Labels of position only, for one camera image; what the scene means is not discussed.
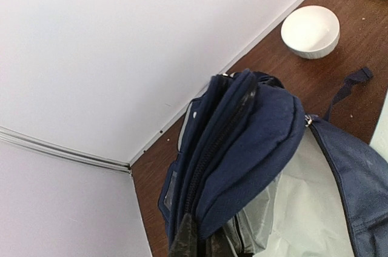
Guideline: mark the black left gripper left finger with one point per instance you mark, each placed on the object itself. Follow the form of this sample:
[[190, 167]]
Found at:
[[185, 243]]

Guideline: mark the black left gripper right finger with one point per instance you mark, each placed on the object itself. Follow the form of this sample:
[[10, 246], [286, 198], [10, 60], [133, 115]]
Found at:
[[217, 245]]

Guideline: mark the navy blue student backpack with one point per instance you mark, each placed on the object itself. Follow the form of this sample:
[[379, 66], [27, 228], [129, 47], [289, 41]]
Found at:
[[278, 181]]

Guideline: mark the white ceramic bowl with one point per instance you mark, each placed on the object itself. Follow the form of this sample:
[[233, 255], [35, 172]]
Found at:
[[311, 32]]

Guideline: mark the left aluminium frame post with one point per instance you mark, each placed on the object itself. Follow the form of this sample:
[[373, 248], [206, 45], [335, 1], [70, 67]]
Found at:
[[58, 151]]

